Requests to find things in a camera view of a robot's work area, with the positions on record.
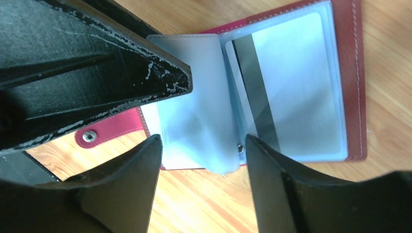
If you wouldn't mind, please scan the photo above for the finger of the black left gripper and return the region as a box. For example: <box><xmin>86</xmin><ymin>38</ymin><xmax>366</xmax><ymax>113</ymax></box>
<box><xmin>0</xmin><ymin>0</ymin><xmax>193</xmax><ymax>154</ymax></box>
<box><xmin>84</xmin><ymin>0</ymin><xmax>161</xmax><ymax>35</ymax></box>

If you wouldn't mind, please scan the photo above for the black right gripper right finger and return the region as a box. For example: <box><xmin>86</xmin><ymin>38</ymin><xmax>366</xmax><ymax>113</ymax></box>
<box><xmin>245</xmin><ymin>135</ymin><xmax>412</xmax><ymax>233</ymax></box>

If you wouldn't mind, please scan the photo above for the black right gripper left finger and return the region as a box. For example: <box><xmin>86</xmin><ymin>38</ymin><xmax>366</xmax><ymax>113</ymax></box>
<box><xmin>0</xmin><ymin>134</ymin><xmax>162</xmax><ymax>233</ymax></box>

